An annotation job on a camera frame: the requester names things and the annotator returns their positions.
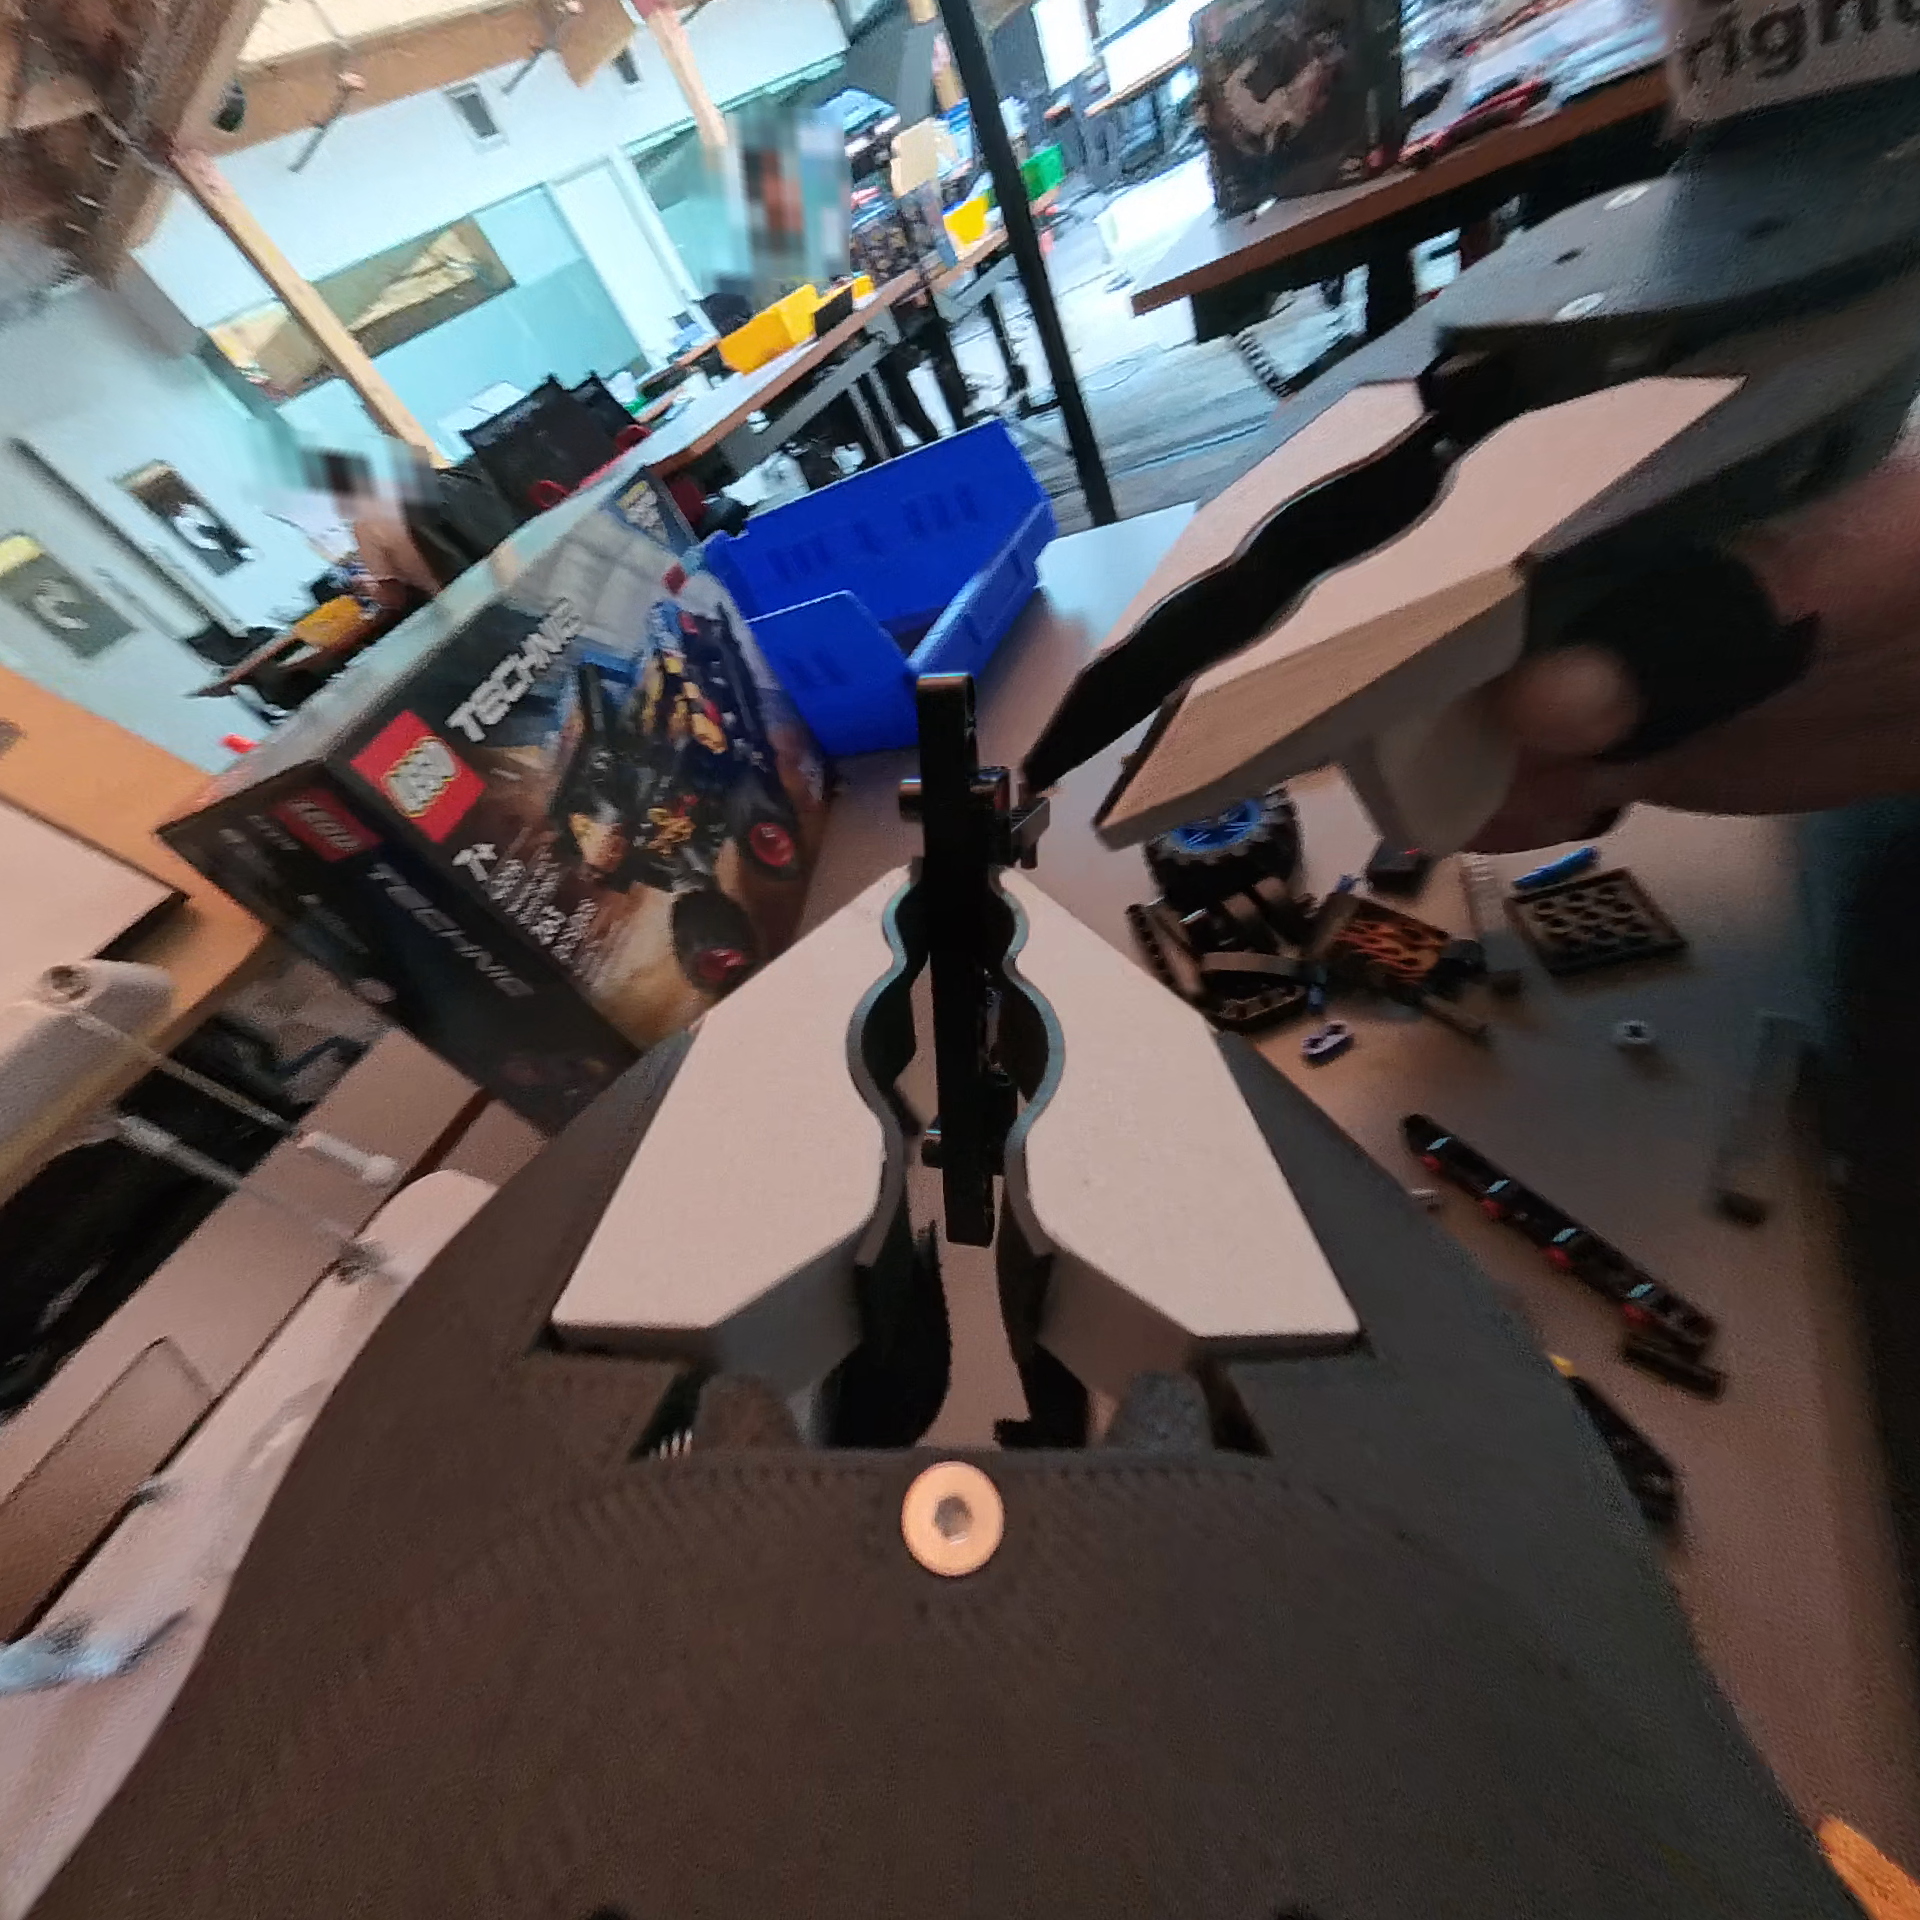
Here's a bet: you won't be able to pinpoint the small orange toy piece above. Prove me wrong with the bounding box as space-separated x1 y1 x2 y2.
1812 1812 1920 1920

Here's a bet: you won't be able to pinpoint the yellow bin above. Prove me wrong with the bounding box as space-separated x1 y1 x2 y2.
717 284 829 375

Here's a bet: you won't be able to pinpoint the black studded toy plate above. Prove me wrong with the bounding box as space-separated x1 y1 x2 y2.
1505 864 1692 980

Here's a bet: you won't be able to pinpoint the black toy truck chassis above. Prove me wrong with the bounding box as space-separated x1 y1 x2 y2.
895 672 1051 1250

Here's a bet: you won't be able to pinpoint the black metal pole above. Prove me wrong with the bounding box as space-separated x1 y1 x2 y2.
929 0 1119 531

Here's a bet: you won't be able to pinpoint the monster truck toy set box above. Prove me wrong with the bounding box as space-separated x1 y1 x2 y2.
160 479 832 1134

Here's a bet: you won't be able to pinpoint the light grey desk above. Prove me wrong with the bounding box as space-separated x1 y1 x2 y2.
0 495 1920 1920

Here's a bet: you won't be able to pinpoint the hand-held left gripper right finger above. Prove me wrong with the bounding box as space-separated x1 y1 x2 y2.
999 877 1364 1435

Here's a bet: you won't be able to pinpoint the dark wooden table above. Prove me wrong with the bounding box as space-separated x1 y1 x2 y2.
1129 55 1670 338

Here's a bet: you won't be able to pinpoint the black orange flame toy panel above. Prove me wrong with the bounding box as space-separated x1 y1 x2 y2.
1313 896 1479 1013

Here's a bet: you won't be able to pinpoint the dark printed box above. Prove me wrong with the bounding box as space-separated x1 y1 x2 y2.
1190 0 1408 222

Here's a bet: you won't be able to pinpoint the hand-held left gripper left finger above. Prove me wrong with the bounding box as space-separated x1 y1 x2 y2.
556 877 916 1435

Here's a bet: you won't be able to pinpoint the black toy beam red pins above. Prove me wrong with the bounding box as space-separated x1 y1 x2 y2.
1398 1114 1727 1357

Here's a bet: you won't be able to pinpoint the person's right hand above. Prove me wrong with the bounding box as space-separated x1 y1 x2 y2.
1471 445 1920 864

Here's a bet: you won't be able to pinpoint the wooden beam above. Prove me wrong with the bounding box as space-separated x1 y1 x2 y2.
166 143 456 471

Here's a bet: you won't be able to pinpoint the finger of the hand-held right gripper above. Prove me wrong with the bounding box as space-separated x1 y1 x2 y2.
1014 382 1449 794
1092 372 1749 855

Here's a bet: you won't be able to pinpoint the black toy wheel blue rim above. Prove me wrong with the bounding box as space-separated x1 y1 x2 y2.
1147 787 1310 920

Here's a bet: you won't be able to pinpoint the white document stand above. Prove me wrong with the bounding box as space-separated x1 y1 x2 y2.
0 956 504 1863

